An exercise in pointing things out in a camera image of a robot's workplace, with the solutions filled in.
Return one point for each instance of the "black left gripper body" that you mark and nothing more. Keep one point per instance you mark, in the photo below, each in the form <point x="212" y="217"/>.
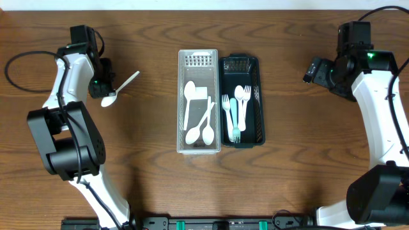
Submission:
<point x="104" y="83"/>

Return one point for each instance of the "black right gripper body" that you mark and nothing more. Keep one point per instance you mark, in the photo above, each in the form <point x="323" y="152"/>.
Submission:
<point x="321" y="74"/>

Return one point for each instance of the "white plastic spoon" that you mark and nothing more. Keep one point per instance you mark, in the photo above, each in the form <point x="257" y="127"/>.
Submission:
<point x="194" y="133"/>
<point x="208" y="133"/>
<point x="239" y="95"/>
<point x="109" y="100"/>

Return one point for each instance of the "white plastic fork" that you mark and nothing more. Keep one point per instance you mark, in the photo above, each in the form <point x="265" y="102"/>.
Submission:
<point x="246" y="98"/>
<point x="226" y="107"/>

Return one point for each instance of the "white plastic spoon bowl up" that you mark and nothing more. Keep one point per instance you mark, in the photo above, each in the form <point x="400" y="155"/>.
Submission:
<point x="189" y="92"/>

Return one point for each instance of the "mint green plastic fork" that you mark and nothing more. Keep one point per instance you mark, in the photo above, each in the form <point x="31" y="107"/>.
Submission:
<point x="234" y="114"/>

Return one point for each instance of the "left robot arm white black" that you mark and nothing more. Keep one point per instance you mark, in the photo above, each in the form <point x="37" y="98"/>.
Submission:
<point x="67" y="139"/>

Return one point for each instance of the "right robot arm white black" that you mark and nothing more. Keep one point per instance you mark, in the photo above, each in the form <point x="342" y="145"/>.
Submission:
<point x="368" y="77"/>

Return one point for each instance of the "dark green perforated basket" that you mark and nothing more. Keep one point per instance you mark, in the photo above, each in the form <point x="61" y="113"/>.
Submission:
<point x="242" y="70"/>

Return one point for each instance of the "white label in basket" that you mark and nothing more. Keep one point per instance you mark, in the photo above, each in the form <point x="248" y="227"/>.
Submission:
<point x="201" y="93"/>

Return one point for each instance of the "clear perforated plastic basket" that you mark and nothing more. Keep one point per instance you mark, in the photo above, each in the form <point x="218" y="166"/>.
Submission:
<point x="200" y="66"/>

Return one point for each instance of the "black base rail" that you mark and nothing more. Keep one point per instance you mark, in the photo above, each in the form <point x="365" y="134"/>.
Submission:
<point x="282" y="220"/>

